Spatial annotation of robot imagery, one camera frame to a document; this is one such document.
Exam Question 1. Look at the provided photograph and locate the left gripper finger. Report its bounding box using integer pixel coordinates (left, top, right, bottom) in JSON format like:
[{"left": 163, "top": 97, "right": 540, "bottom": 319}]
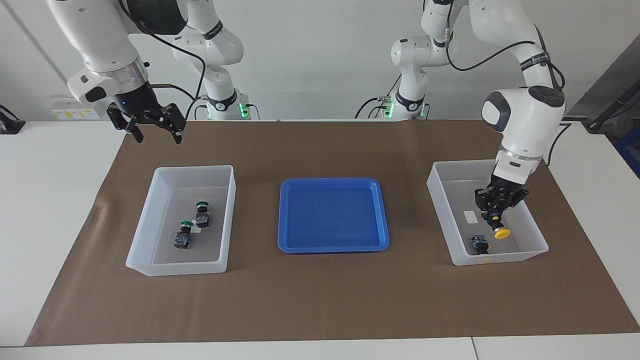
[
  {"left": 475, "top": 188, "right": 496, "bottom": 221},
  {"left": 497, "top": 195, "right": 526, "bottom": 218}
]

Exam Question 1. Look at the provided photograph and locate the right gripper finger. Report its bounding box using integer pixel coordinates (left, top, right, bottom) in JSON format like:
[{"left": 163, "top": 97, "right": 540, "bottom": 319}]
[
  {"left": 107, "top": 106, "right": 144, "bottom": 144},
  {"left": 161, "top": 103, "right": 187, "bottom": 145}
]

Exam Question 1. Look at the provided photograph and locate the green mushroom push button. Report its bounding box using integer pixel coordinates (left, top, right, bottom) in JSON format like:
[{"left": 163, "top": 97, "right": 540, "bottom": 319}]
[
  {"left": 194, "top": 201, "right": 212, "bottom": 229},
  {"left": 173, "top": 220, "right": 195, "bottom": 250}
]

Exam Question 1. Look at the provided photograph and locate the translucent white plastic box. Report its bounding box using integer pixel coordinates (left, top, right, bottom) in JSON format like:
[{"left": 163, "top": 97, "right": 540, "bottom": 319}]
[
  {"left": 125, "top": 165, "right": 237, "bottom": 277},
  {"left": 426, "top": 159, "right": 550, "bottom": 267}
]

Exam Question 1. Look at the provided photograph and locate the black tripod leg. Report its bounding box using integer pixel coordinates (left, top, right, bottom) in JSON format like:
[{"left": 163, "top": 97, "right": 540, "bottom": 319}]
[{"left": 581, "top": 80, "right": 640, "bottom": 134}]

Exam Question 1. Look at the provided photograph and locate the blue plastic crate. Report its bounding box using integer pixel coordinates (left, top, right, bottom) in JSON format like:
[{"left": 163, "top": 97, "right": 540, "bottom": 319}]
[{"left": 614, "top": 134, "right": 640, "bottom": 179}]

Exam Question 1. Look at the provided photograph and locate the blue plastic tray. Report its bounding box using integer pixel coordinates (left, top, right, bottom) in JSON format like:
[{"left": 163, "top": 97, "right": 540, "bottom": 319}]
[{"left": 277, "top": 177, "right": 391, "bottom": 254}]

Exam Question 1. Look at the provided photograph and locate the brown paper table mat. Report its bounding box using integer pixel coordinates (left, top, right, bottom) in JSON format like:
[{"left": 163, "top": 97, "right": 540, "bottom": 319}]
[{"left": 25, "top": 119, "right": 640, "bottom": 347}]

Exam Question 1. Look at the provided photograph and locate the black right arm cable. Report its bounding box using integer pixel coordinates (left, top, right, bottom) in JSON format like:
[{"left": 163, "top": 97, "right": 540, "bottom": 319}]
[{"left": 117, "top": 0, "right": 207, "bottom": 121}]

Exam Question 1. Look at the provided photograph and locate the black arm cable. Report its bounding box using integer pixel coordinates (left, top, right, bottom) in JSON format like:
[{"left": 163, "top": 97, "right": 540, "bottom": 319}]
[
  {"left": 445, "top": 0, "right": 572, "bottom": 168},
  {"left": 117, "top": 0, "right": 207, "bottom": 121}
]

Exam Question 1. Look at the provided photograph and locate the white wall socket strip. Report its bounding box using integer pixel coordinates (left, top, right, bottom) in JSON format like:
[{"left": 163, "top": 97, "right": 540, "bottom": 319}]
[{"left": 50, "top": 95, "right": 108, "bottom": 121}]

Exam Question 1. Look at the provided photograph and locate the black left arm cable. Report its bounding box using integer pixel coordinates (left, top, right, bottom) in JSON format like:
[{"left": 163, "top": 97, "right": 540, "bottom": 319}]
[{"left": 445, "top": 0, "right": 572, "bottom": 168}]

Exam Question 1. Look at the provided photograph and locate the black desk mount base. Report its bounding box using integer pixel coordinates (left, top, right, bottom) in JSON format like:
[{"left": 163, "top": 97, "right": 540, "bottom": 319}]
[{"left": 0, "top": 104, "right": 26, "bottom": 135}]

